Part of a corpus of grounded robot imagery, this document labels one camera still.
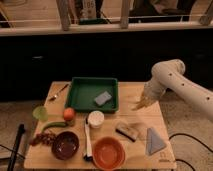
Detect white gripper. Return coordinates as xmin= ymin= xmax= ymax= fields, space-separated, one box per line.
xmin=143 ymin=81 xmax=166 ymax=104

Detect yellow banana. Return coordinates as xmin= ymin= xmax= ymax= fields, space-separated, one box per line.
xmin=133 ymin=99 xmax=150 ymax=111

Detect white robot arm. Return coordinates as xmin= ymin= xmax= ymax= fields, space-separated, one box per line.
xmin=143 ymin=59 xmax=213 ymax=122

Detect orange-red bowl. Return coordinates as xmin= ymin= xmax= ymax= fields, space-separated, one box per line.
xmin=92 ymin=137 xmax=125 ymax=171

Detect dark maroon bowl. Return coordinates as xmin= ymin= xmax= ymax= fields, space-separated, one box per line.
xmin=51 ymin=131 xmax=79 ymax=160

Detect grey-blue sponge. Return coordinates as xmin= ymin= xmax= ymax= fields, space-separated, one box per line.
xmin=94 ymin=91 xmax=112 ymax=106

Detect wooden block brush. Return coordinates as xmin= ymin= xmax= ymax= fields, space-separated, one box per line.
xmin=115 ymin=122 xmax=139 ymax=142

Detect grey folded cloth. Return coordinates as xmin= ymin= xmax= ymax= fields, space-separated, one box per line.
xmin=146 ymin=127 xmax=167 ymax=156

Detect white cup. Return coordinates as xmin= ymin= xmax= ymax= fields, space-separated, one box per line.
xmin=88 ymin=111 xmax=104 ymax=128

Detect green plastic tray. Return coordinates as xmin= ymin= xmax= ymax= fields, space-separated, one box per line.
xmin=65 ymin=77 xmax=119 ymax=113

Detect orange fruit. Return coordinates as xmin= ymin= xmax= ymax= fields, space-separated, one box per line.
xmin=63 ymin=107 xmax=75 ymax=121

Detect green chili pepper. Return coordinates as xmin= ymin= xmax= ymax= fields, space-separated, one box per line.
xmin=42 ymin=122 xmax=68 ymax=132

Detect light green cup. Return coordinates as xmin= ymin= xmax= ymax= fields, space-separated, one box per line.
xmin=32 ymin=106 xmax=48 ymax=122

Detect red grape bunch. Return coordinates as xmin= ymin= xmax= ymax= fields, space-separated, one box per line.
xmin=30 ymin=132 xmax=56 ymax=146

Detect black pole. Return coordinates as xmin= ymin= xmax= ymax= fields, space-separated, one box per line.
xmin=7 ymin=124 xmax=25 ymax=171

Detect black cable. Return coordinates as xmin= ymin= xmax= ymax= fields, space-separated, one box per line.
xmin=168 ymin=132 xmax=213 ymax=171

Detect wooden railing post right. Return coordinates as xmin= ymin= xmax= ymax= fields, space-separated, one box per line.
xmin=120 ymin=0 xmax=130 ymax=29

